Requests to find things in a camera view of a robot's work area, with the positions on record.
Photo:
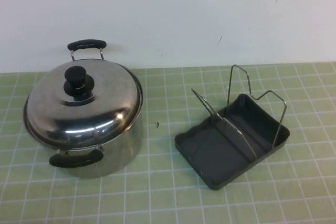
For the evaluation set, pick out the stainless steel lid black knob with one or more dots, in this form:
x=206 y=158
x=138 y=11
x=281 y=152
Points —
x=105 y=103

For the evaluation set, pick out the green checked tablecloth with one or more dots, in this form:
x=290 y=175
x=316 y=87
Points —
x=236 y=203

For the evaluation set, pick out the small black debris speck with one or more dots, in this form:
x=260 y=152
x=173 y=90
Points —
x=157 y=124

